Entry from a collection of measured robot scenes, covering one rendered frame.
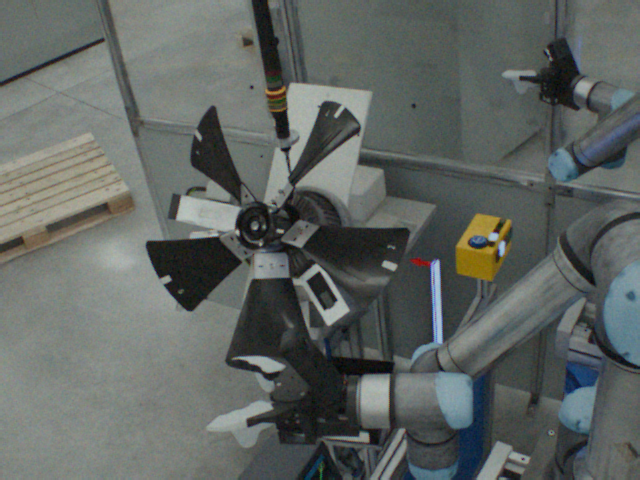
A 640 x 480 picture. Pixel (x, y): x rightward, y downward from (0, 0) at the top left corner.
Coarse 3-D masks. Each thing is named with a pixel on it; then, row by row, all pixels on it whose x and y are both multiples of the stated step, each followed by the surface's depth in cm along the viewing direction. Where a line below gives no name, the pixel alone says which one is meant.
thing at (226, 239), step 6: (228, 234) 184; (234, 234) 184; (222, 240) 186; (228, 240) 186; (234, 240) 186; (228, 246) 187; (234, 246) 187; (234, 252) 188; (240, 252) 188; (252, 252) 188; (240, 258) 189
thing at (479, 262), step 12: (480, 216) 194; (492, 216) 193; (468, 228) 190; (480, 228) 190; (492, 228) 189; (504, 228) 188; (468, 240) 186; (492, 240) 185; (456, 252) 186; (468, 252) 184; (480, 252) 182; (492, 252) 181; (504, 252) 191; (456, 264) 188; (468, 264) 186; (480, 264) 184; (492, 264) 183; (480, 276) 186; (492, 276) 185
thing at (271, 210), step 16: (256, 208) 178; (272, 208) 176; (288, 208) 186; (240, 224) 180; (272, 224) 175; (288, 224) 180; (240, 240) 178; (256, 240) 177; (272, 240) 175; (288, 256) 186
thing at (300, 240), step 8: (296, 224) 181; (304, 224) 181; (312, 224) 181; (288, 232) 179; (296, 232) 179; (304, 232) 178; (312, 232) 178; (288, 240) 176; (296, 240) 176; (304, 240) 176
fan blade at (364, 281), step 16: (320, 240) 175; (336, 240) 174; (352, 240) 174; (368, 240) 173; (384, 240) 172; (400, 240) 171; (320, 256) 171; (336, 256) 171; (352, 256) 170; (368, 256) 170; (384, 256) 169; (400, 256) 168; (336, 272) 168; (352, 272) 168; (368, 272) 167; (384, 272) 167; (352, 288) 166; (368, 288) 165; (368, 304) 164
